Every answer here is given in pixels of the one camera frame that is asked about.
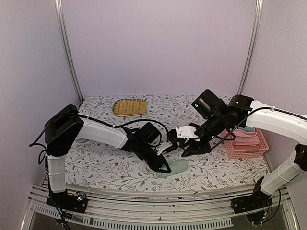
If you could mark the woven bamboo tray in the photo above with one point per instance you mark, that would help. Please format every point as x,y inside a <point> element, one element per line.
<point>129,107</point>

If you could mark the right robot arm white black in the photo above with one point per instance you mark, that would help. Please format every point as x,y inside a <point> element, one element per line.
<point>244,111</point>

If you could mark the white ceramic bowl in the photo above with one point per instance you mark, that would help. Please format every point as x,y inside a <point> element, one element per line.
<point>80,140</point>

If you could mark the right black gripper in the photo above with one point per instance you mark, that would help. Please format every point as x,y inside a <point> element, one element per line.
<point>196,148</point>

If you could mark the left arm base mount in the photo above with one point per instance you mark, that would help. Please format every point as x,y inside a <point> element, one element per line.
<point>76,202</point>

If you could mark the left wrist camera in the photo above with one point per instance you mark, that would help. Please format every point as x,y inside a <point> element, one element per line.
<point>166,147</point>

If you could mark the right aluminium frame post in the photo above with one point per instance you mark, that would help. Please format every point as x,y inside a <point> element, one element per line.
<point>251,46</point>

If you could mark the pink towel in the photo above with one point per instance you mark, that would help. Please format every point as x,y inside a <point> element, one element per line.
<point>246,138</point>

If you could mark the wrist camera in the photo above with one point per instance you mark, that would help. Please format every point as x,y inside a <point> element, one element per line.
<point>182,133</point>
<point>166,147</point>

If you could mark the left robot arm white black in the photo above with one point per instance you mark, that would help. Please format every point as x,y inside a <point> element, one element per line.
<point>69,128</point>

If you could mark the aluminium frame post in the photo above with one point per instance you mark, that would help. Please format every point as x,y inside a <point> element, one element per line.
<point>251,46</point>
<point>66,46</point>

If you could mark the light green towel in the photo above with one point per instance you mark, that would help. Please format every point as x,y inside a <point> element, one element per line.
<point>177,167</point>

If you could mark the aluminium front rail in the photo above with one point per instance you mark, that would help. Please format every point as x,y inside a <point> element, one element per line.
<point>193,210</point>

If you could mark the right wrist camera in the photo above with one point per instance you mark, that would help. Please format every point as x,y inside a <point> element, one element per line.
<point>182,133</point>

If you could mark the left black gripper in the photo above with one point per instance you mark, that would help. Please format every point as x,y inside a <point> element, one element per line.
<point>157,165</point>

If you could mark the blue rolled towel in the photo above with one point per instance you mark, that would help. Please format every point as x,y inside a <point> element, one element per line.
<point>247,129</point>

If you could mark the left aluminium frame post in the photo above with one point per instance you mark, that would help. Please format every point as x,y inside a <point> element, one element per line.
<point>66,46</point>

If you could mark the pink plastic basket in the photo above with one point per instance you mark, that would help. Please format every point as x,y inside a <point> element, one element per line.
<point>236,152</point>

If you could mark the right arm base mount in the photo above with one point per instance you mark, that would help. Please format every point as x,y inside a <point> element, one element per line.
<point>250,203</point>

